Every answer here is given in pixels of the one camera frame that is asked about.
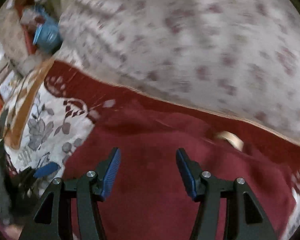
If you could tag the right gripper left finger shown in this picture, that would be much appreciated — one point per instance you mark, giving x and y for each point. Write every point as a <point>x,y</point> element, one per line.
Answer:
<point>51,217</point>

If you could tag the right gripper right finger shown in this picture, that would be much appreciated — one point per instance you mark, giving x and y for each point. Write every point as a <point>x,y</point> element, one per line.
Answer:
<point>245,218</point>

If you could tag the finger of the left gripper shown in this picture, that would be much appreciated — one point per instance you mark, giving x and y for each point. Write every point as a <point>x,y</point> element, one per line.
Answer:
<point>46,170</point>

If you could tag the dark red sweater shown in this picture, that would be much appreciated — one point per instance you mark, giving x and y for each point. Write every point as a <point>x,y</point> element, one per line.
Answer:
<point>148,200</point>

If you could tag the red white floral blanket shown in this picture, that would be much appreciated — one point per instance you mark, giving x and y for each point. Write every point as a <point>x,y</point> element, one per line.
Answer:
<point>69,103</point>

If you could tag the orange brown patterned blanket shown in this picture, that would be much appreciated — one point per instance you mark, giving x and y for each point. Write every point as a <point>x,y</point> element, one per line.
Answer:
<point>20,103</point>

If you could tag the blue plastic bag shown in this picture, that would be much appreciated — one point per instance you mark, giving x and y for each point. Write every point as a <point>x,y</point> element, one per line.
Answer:
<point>47,36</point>

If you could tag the floral pink quilt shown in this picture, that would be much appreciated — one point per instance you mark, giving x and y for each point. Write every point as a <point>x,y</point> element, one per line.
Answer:
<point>236,58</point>

